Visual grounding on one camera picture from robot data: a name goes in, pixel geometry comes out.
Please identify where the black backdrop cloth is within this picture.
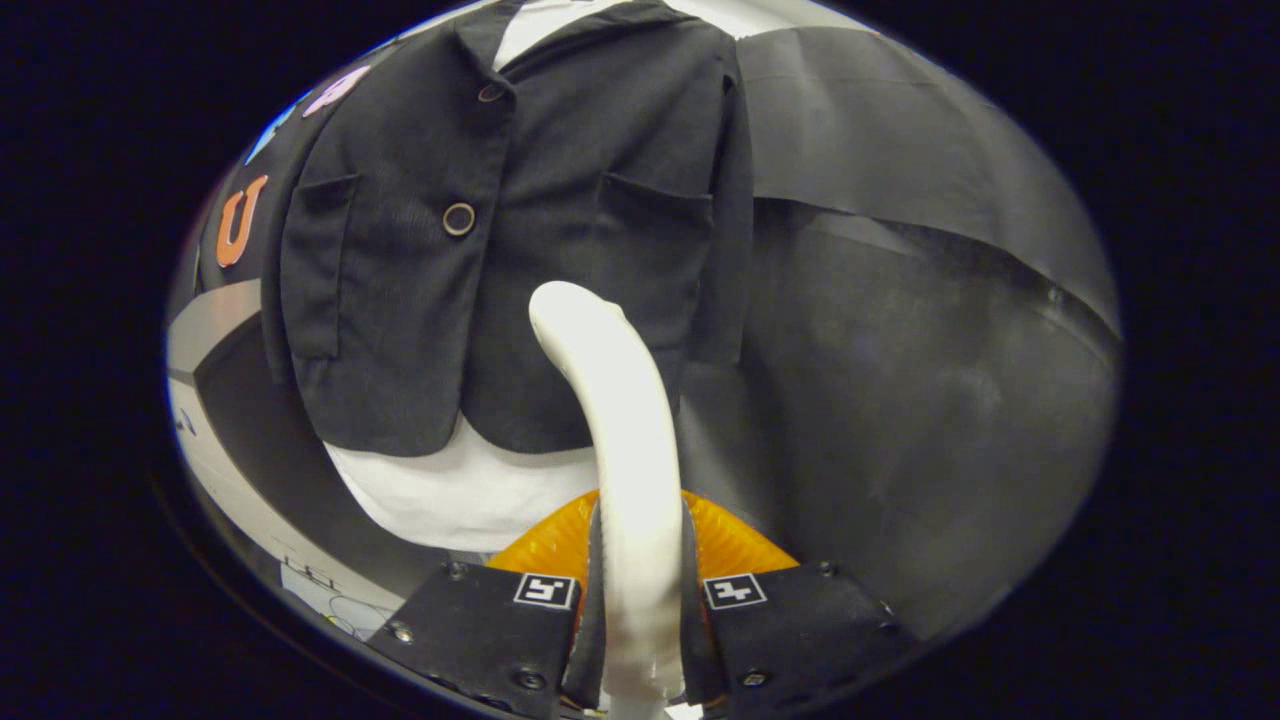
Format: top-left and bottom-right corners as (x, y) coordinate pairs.
(165, 20), (1123, 641)

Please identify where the white garment steamer with hose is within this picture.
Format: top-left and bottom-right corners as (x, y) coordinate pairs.
(528, 280), (687, 720)

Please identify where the white mannequin torso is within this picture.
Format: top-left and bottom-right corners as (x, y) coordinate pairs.
(322, 0), (601, 553)

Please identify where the black blazer jacket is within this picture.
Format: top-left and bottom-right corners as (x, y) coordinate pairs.
(262, 0), (756, 459)

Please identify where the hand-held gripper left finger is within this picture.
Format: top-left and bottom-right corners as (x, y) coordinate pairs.
(380, 490), (603, 719)

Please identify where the grey cabinet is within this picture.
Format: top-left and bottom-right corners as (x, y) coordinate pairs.
(165, 278), (441, 611)

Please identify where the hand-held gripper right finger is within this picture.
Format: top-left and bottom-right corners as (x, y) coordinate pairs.
(683, 490), (901, 716)

